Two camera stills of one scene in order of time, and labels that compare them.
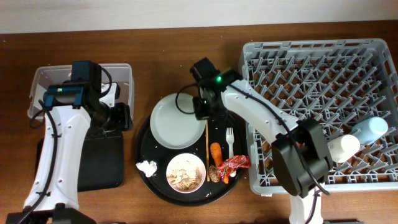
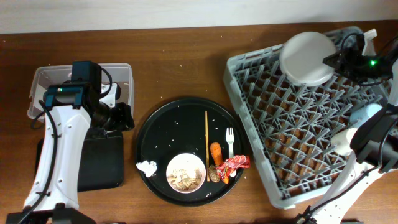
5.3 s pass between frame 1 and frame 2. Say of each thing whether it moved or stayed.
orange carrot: stayed
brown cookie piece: stayed
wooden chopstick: stayed
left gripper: stayed
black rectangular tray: stayed
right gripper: moved
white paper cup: moved
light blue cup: moved
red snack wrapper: stayed
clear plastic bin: stayed
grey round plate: moved
